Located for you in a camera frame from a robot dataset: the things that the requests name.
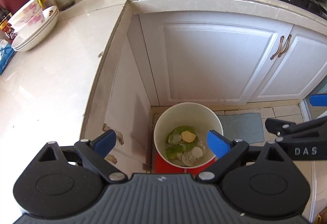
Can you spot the white round bin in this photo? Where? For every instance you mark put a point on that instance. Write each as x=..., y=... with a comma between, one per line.
x=189, y=116

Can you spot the white cabinet door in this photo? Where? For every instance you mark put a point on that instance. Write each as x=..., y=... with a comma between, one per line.
x=301, y=68
x=204, y=60
x=127, y=101

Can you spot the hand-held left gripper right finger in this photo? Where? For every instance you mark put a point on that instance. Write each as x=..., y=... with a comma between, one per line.
x=218, y=144

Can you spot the red mat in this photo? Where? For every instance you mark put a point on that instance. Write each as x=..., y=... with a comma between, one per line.
x=159, y=165

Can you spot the grey floor mat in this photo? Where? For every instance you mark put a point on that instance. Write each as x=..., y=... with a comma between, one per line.
x=242, y=128

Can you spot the white and blue salt bag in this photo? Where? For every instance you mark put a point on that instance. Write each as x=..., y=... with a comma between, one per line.
x=5, y=57

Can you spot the white floral bowl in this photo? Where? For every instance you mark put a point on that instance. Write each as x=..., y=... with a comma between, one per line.
x=42, y=26
x=39, y=20
x=25, y=13

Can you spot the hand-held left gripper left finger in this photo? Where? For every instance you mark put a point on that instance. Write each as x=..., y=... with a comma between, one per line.
x=105, y=143

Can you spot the dark vinegar bottle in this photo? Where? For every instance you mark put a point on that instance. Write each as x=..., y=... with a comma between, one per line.
x=6, y=29

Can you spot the printed paper cup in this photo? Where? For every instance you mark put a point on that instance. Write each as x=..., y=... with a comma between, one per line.
x=190, y=157

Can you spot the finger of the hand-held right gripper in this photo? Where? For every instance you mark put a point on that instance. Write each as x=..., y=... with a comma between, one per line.
x=281, y=128
x=319, y=100

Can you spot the white plate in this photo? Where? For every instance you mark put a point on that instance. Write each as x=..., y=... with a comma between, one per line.
x=38, y=41
x=52, y=13
x=35, y=46

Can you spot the orange peel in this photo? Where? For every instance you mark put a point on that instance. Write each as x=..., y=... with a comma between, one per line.
x=188, y=136

